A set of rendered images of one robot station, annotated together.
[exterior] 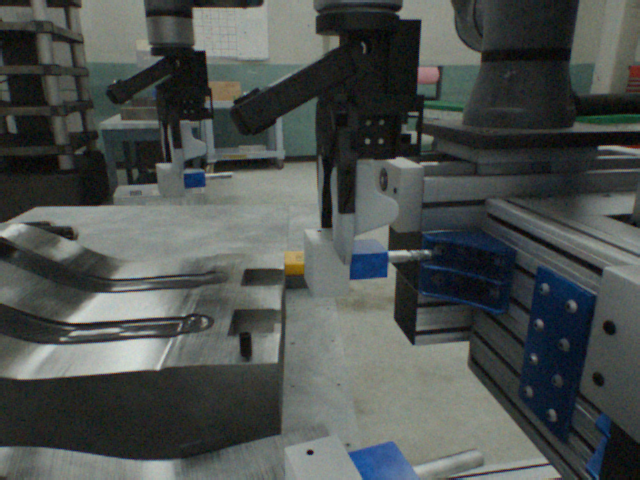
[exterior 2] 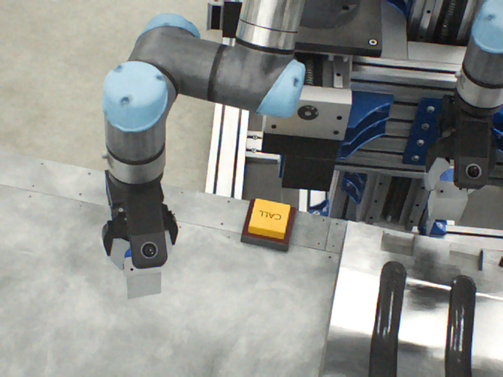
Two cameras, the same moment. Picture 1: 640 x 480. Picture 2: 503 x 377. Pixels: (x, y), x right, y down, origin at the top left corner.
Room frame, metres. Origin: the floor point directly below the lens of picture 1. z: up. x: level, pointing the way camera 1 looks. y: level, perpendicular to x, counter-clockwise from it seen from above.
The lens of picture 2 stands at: (0.60, 1.04, 2.15)
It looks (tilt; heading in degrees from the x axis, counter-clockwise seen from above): 51 degrees down; 279
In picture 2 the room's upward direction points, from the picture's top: 7 degrees clockwise
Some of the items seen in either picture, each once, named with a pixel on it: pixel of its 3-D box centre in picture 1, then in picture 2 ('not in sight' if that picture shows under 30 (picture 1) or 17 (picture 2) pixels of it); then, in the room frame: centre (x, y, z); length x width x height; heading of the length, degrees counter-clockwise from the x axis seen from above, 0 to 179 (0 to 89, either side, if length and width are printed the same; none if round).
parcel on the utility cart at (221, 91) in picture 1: (222, 94); not in sight; (6.24, 1.23, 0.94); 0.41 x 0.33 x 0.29; 112
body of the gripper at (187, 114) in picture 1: (180, 86); (135, 189); (0.88, 0.24, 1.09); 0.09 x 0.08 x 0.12; 119
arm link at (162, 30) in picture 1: (170, 34); (133, 155); (0.88, 0.25, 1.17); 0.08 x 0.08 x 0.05
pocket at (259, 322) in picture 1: (256, 339); (462, 262); (0.40, 0.06, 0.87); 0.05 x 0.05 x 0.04; 3
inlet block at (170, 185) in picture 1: (196, 178); (135, 249); (0.88, 0.23, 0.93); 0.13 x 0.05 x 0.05; 119
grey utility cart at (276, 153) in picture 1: (238, 133); not in sight; (6.27, 1.06, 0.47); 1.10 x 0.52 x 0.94; 112
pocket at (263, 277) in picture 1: (263, 291); (395, 248); (0.51, 0.07, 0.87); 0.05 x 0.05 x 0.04; 3
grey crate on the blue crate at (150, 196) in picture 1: (161, 199); not in sight; (3.45, 1.17, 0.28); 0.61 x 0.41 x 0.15; 104
